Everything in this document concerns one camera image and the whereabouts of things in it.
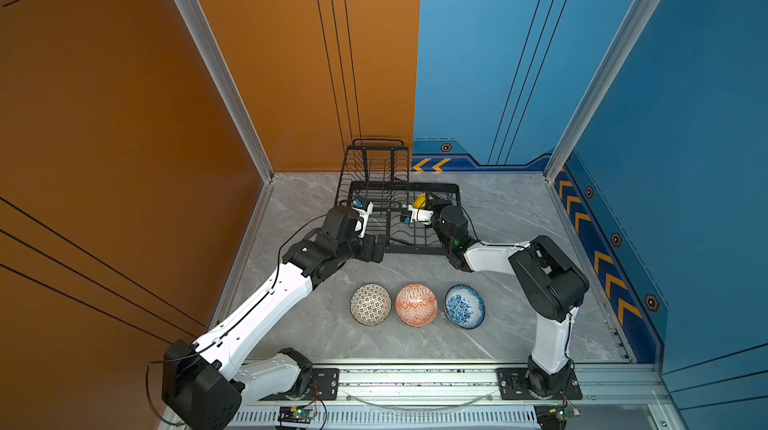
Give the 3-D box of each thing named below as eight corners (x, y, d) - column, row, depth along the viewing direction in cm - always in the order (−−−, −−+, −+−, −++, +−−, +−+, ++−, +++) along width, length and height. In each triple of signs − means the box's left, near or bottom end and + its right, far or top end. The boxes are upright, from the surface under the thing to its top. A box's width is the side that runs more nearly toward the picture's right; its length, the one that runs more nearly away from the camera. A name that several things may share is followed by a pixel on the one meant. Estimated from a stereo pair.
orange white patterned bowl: (412, 336, 82) (413, 329, 77) (390, 306, 88) (390, 298, 83) (441, 313, 86) (443, 305, 81) (418, 286, 92) (420, 277, 87)
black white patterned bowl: (351, 325, 85) (349, 319, 81) (354, 291, 91) (352, 283, 87) (391, 325, 85) (391, 319, 81) (391, 291, 91) (391, 283, 87)
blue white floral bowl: (447, 333, 83) (450, 324, 77) (443, 294, 90) (446, 284, 84) (482, 333, 83) (489, 324, 77) (475, 294, 90) (481, 284, 84)
